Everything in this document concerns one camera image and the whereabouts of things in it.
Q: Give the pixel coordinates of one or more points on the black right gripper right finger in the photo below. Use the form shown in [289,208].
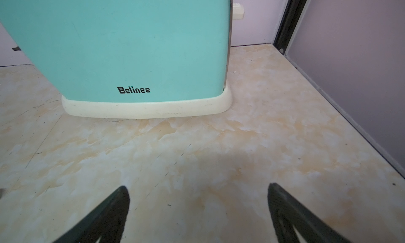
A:
[290,216]

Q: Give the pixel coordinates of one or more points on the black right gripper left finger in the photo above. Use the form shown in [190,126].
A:
[104,224]

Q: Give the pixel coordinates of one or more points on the mint green toaster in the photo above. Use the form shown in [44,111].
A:
[128,58]

